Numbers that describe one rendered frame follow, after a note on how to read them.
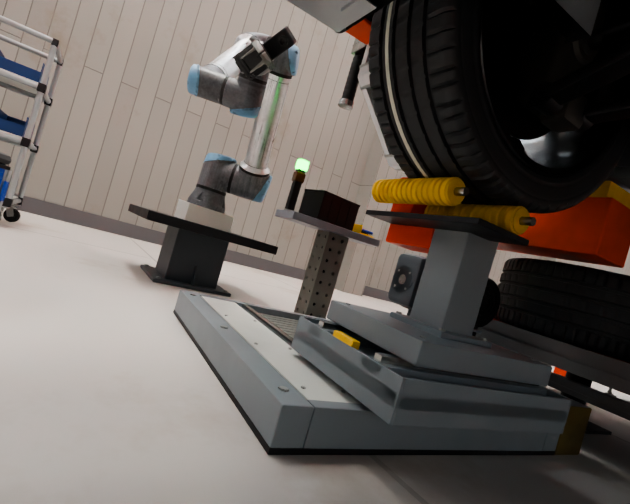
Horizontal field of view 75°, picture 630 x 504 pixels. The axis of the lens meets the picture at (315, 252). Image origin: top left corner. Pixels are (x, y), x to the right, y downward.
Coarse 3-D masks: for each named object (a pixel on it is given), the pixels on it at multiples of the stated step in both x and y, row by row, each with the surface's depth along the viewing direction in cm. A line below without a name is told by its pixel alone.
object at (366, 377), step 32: (320, 320) 88; (320, 352) 83; (352, 352) 75; (384, 352) 91; (352, 384) 73; (384, 384) 66; (416, 384) 64; (448, 384) 68; (480, 384) 80; (512, 384) 86; (384, 416) 64; (416, 416) 65; (448, 416) 69; (480, 416) 73; (512, 416) 78; (544, 416) 83
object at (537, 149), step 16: (608, 0) 91; (480, 16) 70; (608, 16) 93; (480, 32) 70; (480, 48) 70; (480, 64) 71; (624, 80) 93; (624, 96) 93; (496, 112) 74; (592, 128) 96; (608, 128) 93; (512, 144) 77; (528, 144) 108; (544, 144) 104; (560, 144) 100; (576, 144) 96; (592, 144) 93; (528, 160) 80; (544, 160) 98; (560, 160) 94; (576, 160) 91; (592, 160) 90
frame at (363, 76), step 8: (368, 48) 94; (368, 56) 94; (368, 64) 92; (360, 72) 95; (368, 72) 92; (360, 80) 95; (368, 80) 93; (360, 88) 96; (368, 88) 95; (368, 96) 96; (368, 104) 97; (376, 120) 98; (376, 128) 99; (384, 144) 100; (384, 152) 102; (392, 160) 101; (400, 168) 102
